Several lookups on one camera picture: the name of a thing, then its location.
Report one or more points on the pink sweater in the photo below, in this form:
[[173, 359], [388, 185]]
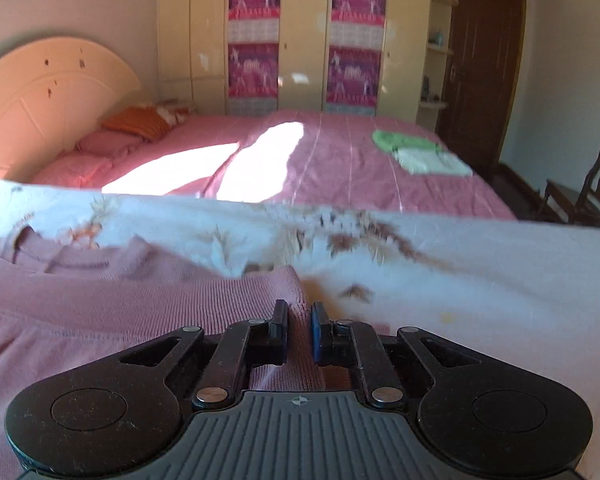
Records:
[[130, 305]]

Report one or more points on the cream wooden headboard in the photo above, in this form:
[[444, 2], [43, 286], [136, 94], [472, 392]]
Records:
[[45, 105]]

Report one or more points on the small teal shelf item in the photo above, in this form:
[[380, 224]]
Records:
[[436, 37]]

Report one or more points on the white folded cloth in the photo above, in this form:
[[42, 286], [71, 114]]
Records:
[[432, 161]]

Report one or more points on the pink pillow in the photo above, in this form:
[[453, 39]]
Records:
[[107, 142]]

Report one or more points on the dark wooden chair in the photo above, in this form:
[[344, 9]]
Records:
[[587, 185]]

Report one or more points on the white floral bedsheet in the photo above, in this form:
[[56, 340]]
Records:
[[480, 280]]

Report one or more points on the cream wardrobe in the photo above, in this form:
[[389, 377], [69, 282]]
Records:
[[305, 35]]

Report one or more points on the purple wall poster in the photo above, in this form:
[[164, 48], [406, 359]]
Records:
[[252, 77], [352, 80], [359, 7], [255, 5]]

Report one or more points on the cream corner shelf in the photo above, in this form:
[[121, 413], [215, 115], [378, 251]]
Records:
[[435, 50]]

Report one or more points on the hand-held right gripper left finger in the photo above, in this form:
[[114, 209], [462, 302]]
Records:
[[278, 335]]

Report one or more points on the brown wooden door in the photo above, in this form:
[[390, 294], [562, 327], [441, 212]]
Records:
[[485, 70]]

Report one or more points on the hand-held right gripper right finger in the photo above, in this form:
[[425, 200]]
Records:
[[318, 335]]

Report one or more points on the floral pillow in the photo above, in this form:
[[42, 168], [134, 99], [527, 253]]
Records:
[[175, 111]]

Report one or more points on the pink bedspread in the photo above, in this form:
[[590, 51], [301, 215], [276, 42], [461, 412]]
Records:
[[340, 170]]

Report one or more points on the orange striped pillow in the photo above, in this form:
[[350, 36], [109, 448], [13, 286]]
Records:
[[137, 122]]

